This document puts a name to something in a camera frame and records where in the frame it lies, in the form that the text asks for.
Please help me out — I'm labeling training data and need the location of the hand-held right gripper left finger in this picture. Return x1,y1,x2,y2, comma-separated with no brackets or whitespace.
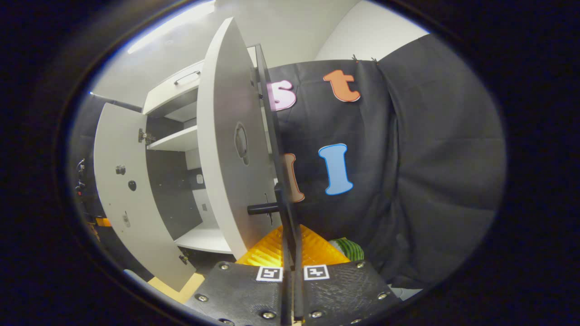
186,225,293,326

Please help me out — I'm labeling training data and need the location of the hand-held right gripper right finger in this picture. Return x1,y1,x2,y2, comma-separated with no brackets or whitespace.
294,225,401,326

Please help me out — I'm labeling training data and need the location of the white shoe cabinet door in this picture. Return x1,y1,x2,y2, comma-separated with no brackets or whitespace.
196,17,295,259
93,103,196,292

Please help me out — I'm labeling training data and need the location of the white double-door shoe cabinet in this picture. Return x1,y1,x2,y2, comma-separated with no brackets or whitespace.
142,43,300,272

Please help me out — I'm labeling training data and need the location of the white cabinet shelf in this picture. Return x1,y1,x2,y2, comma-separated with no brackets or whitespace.
146,125,199,152

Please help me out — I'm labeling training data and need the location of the green striped watermelon shape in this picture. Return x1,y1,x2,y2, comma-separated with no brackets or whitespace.
329,237,365,262

